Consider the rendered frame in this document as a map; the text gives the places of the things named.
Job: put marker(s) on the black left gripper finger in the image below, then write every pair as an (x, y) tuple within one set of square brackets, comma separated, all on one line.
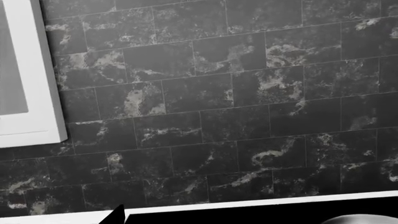
[(116, 217)]

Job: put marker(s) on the grey metal pan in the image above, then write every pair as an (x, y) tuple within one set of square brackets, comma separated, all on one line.
[(363, 220)]

